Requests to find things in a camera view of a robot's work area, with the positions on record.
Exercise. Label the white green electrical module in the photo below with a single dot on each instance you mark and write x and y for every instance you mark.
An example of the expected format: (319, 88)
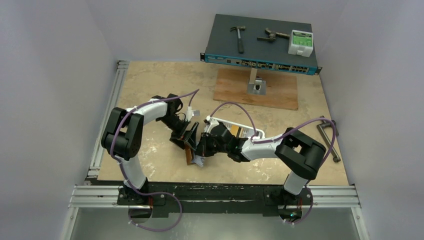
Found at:
(301, 43)

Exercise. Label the white plastic basket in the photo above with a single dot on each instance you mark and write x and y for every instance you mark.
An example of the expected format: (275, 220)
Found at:
(258, 133)

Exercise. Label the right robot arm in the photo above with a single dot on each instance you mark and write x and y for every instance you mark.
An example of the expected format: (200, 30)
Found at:
(300, 153)

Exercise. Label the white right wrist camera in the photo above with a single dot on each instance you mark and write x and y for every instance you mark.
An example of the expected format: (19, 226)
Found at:
(210, 124)

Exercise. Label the aluminium frame rail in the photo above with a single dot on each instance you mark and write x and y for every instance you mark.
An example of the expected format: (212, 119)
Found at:
(122, 67)

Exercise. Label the plywood base board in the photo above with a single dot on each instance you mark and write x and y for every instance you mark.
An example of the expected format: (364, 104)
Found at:
(272, 90)

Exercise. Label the white credit card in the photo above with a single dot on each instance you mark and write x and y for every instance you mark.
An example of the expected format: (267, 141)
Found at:
(198, 160)

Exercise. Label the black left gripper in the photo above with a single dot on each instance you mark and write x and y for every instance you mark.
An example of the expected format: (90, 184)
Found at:
(188, 136)

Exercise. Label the blue network switch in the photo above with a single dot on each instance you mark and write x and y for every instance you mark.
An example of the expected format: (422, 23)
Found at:
(257, 43)

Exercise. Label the metal T-handle tool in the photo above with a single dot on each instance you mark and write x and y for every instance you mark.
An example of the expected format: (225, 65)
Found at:
(329, 140)

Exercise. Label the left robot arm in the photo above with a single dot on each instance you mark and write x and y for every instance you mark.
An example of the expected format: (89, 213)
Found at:
(122, 136)

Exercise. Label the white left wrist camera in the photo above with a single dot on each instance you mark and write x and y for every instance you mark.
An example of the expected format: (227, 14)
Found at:
(190, 113)

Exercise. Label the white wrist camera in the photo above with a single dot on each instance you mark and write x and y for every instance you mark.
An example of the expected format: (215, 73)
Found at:
(190, 113)
(210, 124)

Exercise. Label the gold striped credit card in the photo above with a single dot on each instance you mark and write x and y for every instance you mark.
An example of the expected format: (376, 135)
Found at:
(238, 131)

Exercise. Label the silver metal stand bracket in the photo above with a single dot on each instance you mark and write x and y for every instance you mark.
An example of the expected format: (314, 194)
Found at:
(256, 85)

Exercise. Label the brown leather card holder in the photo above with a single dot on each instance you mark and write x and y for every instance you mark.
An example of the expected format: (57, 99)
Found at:
(189, 154)

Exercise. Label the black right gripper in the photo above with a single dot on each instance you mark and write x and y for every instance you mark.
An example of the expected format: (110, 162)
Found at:
(206, 144)

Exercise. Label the small hammer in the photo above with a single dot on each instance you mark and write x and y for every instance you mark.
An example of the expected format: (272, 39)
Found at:
(240, 46)

